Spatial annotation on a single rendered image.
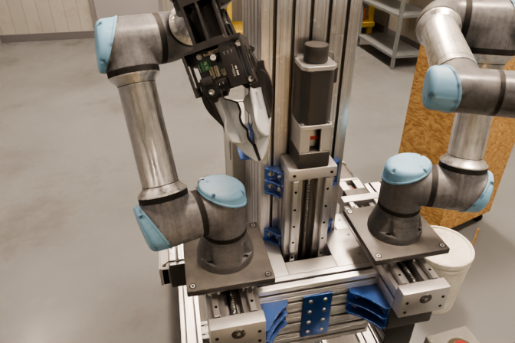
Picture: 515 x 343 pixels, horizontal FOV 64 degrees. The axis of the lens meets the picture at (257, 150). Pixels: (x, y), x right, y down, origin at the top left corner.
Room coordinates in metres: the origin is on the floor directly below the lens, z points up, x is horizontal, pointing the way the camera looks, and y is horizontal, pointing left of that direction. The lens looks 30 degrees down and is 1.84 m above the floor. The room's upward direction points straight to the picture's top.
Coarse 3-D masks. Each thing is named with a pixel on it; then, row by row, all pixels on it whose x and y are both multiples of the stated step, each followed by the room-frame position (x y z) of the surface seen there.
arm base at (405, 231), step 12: (372, 216) 0.92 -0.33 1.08; (384, 216) 0.89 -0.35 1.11; (396, 216) 0.87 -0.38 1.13; (408, 216) 0.86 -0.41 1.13; (420, 216) 0.90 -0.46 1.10; (372, 228) 0.89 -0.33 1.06; (384, 228) 0.87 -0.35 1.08; (396, 228) 0.86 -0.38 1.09; (408, 228) 0.86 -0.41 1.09; (420, 228) 0.89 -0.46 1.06; (384, 240) 0.86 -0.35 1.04; (396, 240) 0.85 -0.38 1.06; (408, 240) 0.85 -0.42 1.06
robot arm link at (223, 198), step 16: (208, 176) 0.85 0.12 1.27; (224, 176) 0.86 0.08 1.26; (192, 192) 0.80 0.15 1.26; (208, 192) 0.78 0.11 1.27; (224, 192) 0.78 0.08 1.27; (240, 192) 0.79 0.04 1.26; (208, 208) 0.76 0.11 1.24; (224, 208) 0.76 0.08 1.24; (240, 208) 0.78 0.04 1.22; (208, 224) 0.74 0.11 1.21; (224, 224) 0.76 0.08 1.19; (240, 224) 0.78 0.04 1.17
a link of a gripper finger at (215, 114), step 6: (204, 90) 0.49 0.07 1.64; (204, 96) 0.48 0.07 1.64; (216, 96) 0.48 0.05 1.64; (222, 96) 0.49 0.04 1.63; (204, 102) 0.48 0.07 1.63; (210, 102) 0.48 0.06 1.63; (210, 108) 0.48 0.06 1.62; (216, 108) 0.48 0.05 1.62; (210, 114) 0.48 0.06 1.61; (216, 114) 0.48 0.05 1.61; (216, 120) 0.48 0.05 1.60
